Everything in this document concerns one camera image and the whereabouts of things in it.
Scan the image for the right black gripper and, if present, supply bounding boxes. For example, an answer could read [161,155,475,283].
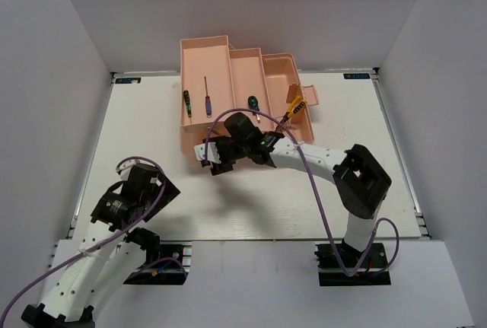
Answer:
[203,135,250,177]

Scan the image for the blue red screwdriver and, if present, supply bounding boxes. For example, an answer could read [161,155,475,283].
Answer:
[204,76,212,117]

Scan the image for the dark green stubby screwdriver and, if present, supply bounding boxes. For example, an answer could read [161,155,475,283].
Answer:
[247,95,261,123]

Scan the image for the black green precision screwdriver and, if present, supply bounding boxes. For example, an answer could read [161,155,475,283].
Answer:
[183,90,193,119]

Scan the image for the pink plastic toolbox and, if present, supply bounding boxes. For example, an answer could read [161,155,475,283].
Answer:
[180,35,319,164]

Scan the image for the yellow black pliers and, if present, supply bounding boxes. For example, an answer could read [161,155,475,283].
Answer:
[280,95,307,124]

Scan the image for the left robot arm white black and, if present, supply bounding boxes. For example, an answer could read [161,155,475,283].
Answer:
[21,162,180,327]

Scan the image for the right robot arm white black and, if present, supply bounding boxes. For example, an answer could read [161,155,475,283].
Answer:
[195,108,392,269]

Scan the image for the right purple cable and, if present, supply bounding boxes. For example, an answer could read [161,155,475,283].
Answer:
[203,109,399,278]

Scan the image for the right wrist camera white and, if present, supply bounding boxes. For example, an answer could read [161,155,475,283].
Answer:
[193,142,221,164]

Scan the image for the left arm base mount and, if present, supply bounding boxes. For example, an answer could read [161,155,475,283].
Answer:
[123,242,192,286]

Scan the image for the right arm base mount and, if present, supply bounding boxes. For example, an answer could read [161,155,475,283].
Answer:
[314,242,392,288]

